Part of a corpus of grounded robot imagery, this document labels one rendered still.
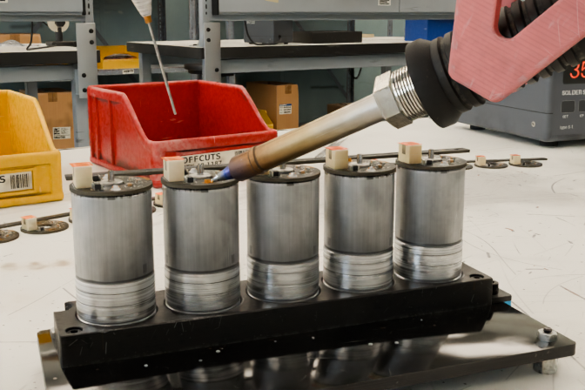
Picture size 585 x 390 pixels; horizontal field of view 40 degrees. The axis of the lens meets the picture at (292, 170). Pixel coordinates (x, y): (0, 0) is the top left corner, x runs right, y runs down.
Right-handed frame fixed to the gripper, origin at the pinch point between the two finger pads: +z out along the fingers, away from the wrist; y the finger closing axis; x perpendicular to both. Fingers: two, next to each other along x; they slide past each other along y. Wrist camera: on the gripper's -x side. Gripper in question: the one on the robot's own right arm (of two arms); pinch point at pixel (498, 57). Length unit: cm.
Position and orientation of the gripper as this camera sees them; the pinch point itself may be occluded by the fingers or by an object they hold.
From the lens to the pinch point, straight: 21.5
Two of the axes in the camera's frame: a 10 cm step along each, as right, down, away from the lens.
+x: 8.1, 5.3, -2.6
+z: -4.3, 8.3, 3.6
